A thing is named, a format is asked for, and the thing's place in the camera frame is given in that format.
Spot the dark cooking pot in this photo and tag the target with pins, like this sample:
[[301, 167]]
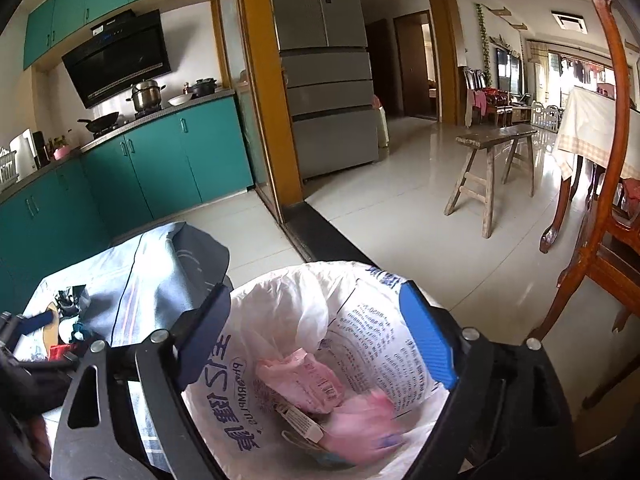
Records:
[[203, 87]]

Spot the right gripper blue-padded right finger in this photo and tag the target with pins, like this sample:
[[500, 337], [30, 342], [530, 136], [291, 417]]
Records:
[[506, 416]]

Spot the wooden stool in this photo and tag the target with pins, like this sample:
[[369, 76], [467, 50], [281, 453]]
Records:
[[519, 139]]

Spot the wooden dining chair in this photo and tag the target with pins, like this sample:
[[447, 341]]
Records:
[[605, 260]]

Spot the black range hood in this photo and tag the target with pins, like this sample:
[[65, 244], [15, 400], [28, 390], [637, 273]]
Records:
[[130, 49]]

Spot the red wrapper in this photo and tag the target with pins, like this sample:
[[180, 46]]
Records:
[[61, 352]]

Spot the white bowl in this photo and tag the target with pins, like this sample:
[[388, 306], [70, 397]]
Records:
[[179, 100]]

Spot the blue plaid tablecloth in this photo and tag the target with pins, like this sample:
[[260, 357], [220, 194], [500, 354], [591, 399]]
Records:
[[137, 287]]

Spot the grey refrigerator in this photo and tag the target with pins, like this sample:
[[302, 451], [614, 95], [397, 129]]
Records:
[[329, 87]]

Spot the white lined trash bin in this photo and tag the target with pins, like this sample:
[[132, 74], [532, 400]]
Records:
[[347, 315]]

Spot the pink white wrapper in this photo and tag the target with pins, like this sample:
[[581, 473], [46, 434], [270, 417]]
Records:
[[362, 429]]

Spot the white dish rack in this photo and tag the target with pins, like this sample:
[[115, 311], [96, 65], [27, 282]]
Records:
[[8, 169]]

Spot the black wok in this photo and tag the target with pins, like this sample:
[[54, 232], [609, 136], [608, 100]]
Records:
[[101, 123]]

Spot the white paper cup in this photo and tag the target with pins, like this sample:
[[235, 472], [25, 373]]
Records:
[[50, 332]]

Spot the pink bowl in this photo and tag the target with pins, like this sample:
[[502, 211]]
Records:
[[61, 152]]

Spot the pink plastic bag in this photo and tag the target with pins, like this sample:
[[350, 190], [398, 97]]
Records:
[[303, 381]]

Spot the green snack bag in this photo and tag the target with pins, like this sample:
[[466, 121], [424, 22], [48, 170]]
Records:
[[71, 301]]

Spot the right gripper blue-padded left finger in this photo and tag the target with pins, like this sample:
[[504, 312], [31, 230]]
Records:
[[98, 437]]

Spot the white blue medicine box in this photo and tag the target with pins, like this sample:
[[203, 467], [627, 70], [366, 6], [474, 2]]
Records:
[[300, 422]]

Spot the dining table with cloth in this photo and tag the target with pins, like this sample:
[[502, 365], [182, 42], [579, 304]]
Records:
[[586, 131]]

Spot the green lower cabinets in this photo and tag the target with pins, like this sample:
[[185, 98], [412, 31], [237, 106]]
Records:
[[134, 176]]

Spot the steel stock pot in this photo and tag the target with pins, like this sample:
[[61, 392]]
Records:
[[146, 96]]

